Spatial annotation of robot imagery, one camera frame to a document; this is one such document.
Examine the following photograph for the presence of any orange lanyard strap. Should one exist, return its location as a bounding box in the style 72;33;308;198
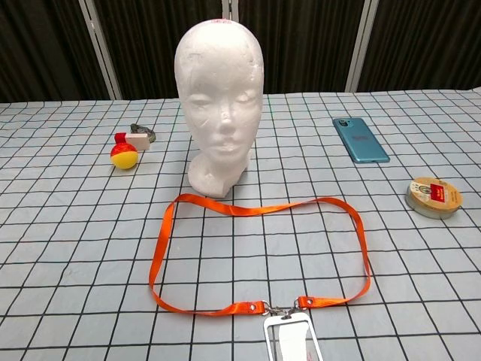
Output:
148;193;372;316

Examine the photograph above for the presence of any round tape roll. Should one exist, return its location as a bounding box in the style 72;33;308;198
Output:
405;176;464;220

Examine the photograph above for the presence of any checked grey tablecloth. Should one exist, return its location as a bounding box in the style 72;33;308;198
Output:
0;88;481;361

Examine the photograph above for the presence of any dark pleated screen panel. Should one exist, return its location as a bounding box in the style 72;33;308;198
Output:
93;0;226;101
356;0;481;93
236;0;368;95
0;0;113;103

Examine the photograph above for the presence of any white screen frame post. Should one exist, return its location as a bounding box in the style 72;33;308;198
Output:
344;0;380;93
77;0;123;101
222;0;240;22

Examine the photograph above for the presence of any pink white block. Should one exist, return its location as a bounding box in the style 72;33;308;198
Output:
125;132;150;152

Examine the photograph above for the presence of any white foam mannequin head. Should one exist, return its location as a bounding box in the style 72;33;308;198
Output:
174;17;264;199

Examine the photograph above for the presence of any red and yellow ball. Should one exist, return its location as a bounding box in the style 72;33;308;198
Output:
110;142;140;171

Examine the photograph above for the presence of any white clear badge holder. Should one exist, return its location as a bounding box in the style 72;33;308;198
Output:
262;302;325;361

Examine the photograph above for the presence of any teal blue smartphone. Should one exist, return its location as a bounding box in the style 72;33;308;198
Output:
332;117;391;165

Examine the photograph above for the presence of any small grey dark object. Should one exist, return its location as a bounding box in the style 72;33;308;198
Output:
129;123;158;144

